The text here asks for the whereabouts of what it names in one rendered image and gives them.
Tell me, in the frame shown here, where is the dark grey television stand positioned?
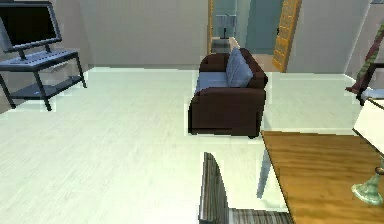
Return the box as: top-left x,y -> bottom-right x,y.
0,48 -> 88,112

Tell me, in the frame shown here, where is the dark brown sofa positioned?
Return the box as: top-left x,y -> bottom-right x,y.
187,47 -> 269,139

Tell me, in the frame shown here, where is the blue sofa cushion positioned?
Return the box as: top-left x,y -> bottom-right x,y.
225,47 -> 254,89

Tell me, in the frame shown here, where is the dark striped chair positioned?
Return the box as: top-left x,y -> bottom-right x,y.
198,151 -> 294,224

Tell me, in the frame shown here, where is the yellow panelled room door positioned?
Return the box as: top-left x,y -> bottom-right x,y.
271,0 -> 303,73

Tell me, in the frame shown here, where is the brown wooden table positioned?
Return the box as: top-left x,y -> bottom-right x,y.
256,130 -> 384,224

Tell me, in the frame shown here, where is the black framed chair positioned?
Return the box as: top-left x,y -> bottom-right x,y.
355,62 -> 384,107

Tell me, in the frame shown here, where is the white shade table lamp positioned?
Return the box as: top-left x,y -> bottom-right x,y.
350,97 -> 384,207

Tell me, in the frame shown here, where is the red green striped cloth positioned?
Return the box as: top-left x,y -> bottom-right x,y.
345,22 -> 384,95

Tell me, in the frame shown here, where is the black flat television set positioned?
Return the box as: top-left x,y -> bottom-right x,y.
0,0 -> 63,61

